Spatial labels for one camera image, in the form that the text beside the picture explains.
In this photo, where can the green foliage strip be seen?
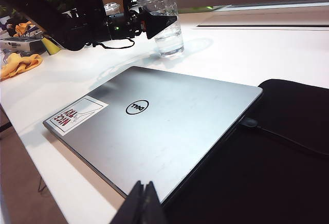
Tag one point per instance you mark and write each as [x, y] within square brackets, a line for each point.
[195, 9]

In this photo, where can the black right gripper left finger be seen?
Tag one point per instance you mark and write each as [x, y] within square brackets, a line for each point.
[131, 206]

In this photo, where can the labelled clear plastic cup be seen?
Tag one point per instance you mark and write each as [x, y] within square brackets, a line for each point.
[111, 7]

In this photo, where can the clear plastic cup with lid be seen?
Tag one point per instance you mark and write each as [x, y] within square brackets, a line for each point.
[169, 41]

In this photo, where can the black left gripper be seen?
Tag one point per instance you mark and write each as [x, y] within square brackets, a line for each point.
[120, 26]

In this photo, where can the small orange cloth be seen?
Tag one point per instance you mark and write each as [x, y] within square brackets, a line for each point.
[23, 27]

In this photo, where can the yellow sponge block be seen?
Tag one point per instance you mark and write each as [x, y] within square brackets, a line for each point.
[50, 45]

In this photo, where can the black laptop sleeve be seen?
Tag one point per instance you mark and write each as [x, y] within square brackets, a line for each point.
[257, 170]

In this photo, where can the white grey projector device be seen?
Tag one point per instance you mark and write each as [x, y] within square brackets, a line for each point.
[18, 44]

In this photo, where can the white red laptop sticker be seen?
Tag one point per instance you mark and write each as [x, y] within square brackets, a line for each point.
[77, 117]

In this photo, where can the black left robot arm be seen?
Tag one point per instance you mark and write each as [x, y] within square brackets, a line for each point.
[30, 8]

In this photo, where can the silver Dell laptop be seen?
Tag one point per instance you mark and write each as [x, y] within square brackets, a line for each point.
[159, 131]

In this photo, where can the large orange cloth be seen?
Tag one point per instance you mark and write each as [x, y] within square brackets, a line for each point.
[18, 64]

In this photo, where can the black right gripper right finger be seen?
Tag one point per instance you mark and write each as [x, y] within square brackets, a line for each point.
[154, 206]

